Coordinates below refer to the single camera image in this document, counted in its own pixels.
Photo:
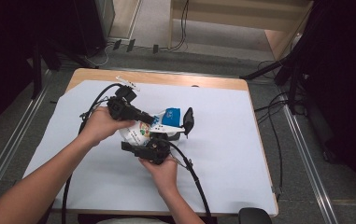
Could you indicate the light wooden shelf unit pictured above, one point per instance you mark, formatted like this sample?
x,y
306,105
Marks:
x,y
225,18

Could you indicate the black chair armrest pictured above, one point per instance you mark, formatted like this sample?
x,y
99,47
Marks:
x,y
255,216

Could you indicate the metal floor rail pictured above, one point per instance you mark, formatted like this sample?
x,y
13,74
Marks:
x,y
7,152
309,161

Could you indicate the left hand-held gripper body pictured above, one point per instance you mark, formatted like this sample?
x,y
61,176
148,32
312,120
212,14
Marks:
x,y
121,107

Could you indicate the blue and white pouch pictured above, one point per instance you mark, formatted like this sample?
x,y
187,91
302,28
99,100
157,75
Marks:
x,y
171,116

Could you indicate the white paper sheet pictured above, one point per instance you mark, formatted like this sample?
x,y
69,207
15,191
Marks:
x,y
228,155

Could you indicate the black metal stand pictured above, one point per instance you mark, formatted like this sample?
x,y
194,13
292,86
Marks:
x,y
37,68
294,68

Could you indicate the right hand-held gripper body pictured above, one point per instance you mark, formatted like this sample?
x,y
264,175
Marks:
x,y
157,151

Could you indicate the person's left hand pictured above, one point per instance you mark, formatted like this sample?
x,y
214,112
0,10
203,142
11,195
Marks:
x,y
101,127

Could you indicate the person's right hand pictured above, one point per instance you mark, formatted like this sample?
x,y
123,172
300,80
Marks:
x,y
163,175

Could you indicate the clear container with black lid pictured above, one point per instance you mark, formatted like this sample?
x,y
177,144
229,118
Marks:
x,y
188,119

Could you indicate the wooden table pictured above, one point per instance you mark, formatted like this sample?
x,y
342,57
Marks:
x,y
166,77

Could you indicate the person's clothing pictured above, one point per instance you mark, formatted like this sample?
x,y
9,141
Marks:
x,y
129,221

